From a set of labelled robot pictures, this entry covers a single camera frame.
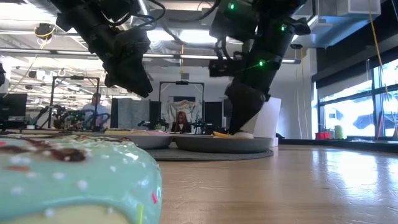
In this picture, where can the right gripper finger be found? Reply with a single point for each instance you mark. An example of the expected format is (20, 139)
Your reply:
(244, 116)

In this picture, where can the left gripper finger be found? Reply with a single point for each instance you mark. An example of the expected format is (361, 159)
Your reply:
(130, 79)

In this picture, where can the cream glazed donut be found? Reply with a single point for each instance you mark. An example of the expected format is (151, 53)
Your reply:
(246, 136)

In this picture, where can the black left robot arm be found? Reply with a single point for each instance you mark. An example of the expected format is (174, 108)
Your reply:
(84, 25)

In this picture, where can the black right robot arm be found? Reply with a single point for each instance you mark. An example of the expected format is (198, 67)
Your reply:
(273, 40)

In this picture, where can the black panel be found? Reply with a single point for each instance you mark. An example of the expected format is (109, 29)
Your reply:
(213, 113)

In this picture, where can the grey partition panel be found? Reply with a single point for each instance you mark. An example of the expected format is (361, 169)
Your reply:
(130, 113)

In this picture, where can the large round grey plate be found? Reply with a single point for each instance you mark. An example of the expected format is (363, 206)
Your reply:
(217, 144)

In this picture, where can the person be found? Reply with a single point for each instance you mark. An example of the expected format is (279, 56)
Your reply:
(94, 112)
(181, 123)

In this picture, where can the round dark grey mat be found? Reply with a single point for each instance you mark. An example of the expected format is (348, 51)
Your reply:
(211, 155)

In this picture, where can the pale hanging fabric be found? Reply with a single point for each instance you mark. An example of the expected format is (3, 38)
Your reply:
(186, 109)

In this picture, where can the small round grey plate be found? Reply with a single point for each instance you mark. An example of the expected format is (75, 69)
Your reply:
(149, 142)

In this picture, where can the red box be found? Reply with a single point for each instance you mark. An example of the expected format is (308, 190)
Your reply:
(322, 135)

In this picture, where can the green cylinder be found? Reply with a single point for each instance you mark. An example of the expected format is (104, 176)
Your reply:
(339, 132)

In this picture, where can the black-framed window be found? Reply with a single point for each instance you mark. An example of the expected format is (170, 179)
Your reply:
(351, 115)

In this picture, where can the mint green chocolate-drizzled donut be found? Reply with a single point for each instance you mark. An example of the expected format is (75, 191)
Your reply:
(77, 183)

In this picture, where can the black computer monitor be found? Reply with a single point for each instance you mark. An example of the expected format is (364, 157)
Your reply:
(14, 105)

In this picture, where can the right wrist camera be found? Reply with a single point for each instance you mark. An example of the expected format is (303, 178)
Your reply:
(224, 68)

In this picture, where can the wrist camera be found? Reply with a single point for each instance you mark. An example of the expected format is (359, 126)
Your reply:
(119, 9)
(224, 68)

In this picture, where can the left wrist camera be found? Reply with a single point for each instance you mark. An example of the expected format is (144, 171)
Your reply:
(119, 9)

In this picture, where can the black metal frame rig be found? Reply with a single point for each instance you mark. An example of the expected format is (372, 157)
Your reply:
(74, 77)
(182, 82)

